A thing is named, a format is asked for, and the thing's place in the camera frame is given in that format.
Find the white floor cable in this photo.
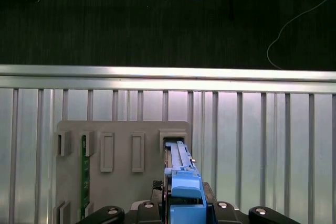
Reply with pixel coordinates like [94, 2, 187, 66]
[266, 0, 336, 70]

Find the grey parts rack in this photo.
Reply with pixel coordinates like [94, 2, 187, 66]
[52, 120, 194, 224]

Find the green RAM stick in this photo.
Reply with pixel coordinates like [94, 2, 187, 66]
[80, 134, 91, 218]

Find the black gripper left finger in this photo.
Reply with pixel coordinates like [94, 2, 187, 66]
[76, 180, 166, 224]

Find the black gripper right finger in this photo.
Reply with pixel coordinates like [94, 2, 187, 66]
[202, 182, 302, 224]

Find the hard disk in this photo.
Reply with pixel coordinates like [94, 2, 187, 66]
[163, 136, 216, 224]

